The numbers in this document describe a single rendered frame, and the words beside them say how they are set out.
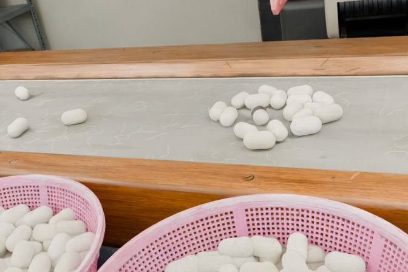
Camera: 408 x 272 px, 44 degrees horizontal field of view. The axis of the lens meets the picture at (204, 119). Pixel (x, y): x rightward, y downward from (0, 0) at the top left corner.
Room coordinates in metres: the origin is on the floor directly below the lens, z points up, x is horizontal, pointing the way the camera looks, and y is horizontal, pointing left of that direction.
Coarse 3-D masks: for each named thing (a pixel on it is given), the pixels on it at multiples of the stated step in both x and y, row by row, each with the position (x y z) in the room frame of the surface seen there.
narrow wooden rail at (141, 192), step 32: (0, 160) 0.58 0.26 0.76; (32, 160) 0.56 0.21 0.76; (64, 160) 0.54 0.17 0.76; (96, 160) 0.53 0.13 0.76; (128, 160) 0.52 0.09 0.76; (160, 160) 0.50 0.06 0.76; (96, 192) 0.48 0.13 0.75; (128, 192) 0.47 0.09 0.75; (160, 192) 0.45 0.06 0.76; (192, 192) 0.43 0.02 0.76; (224, 192) 0.42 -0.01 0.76; (256, 192) 0.41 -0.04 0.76; (288, 192) 0.40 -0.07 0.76; (320, 192) 0.39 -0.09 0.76; (352, 192) 0.38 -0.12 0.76; (384, 192) 0.37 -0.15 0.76; (128, 224) 0.47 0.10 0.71; (192, 224) 0.44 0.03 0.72; (224, 224) 0.42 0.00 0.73; (288, 224) 0.39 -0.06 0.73
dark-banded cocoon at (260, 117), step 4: (256, 112) 0.60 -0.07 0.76; (260, 112) 0.59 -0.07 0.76; (264, 112) 0.59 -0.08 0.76; (256, 116) 0.59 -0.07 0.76; (260, 116) 0.59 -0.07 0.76; (264, 116) 0.59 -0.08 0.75; (268, 116) 0.60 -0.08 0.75; (256, 120) 0.59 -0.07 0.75; (260, 120) 0.59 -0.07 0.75; (264, 120) 0.59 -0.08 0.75; (260, 124) 0.59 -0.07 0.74
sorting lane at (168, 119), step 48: (0, 96) 0.91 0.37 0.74; (48, 96) 0.86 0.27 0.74; (96, 96) 0.82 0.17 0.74; (144, 96) 0.78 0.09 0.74; (192, 96) 0.74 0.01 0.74; (336, 96) 0.65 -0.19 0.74; (384, 96) 0.62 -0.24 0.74; (0, 144) 0.68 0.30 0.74; (48, 144) 0.65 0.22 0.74; (96, 144) 0.63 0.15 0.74; (144, 144) 0.60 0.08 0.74; (192, 144) 0.58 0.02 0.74; (240, 144) 0.55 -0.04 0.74; (288, 144) 0.53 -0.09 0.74; (336, 144) 0.51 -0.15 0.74; (384, 144) 0.49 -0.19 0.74
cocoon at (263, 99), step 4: (248, 96) 0.65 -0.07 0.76; (252, 96) 0.65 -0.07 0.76; (256, 96) 0.65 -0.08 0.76; (260, 96) 0.65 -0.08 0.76; (264, 96) 0.65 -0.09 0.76; (268, 96) 0.65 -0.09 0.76; (248, 100) 0.65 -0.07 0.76; (252, 100) 0.65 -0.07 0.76; (256, 100) 0.64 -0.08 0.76; (260, 100) 0.64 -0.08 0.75; (264, 100) 0.64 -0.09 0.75; (268, 100) 0.65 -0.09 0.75; (248, 104) 0.65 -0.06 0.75; (252, 104) 0.64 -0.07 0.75; (256, 104) 0.64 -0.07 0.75; (260, 104) 0.64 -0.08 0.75; (264, 104) 0.64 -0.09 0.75; (248, 108) 0.65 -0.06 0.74; (252, 108) 0.65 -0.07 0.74
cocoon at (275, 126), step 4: (272, 120) 0.56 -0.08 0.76; (276, 120) 0.56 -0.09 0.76; (268, 124) 0.56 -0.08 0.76; (272, 124) 0.56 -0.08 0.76; (276, 124) 0.55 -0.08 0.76; (280, 124) 0.55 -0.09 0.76; (268, 128) 0.56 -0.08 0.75; (272, 128) 0.55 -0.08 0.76; (276, 128) 0.54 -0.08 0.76; (280, 128) 0.54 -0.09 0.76; (284, 128) 0.54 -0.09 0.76; (272, 132) 0.54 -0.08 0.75; (276, 132) 0.54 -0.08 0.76; (280, 132) 0.54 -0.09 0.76; (284, 132) 0.54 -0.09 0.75; (276, 136) 0.54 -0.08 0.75; (280, 136) 0.54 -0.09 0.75; (284, 136) 0.54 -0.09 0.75; (276, 140) 0.54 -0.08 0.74; (280, 140) 0.54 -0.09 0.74
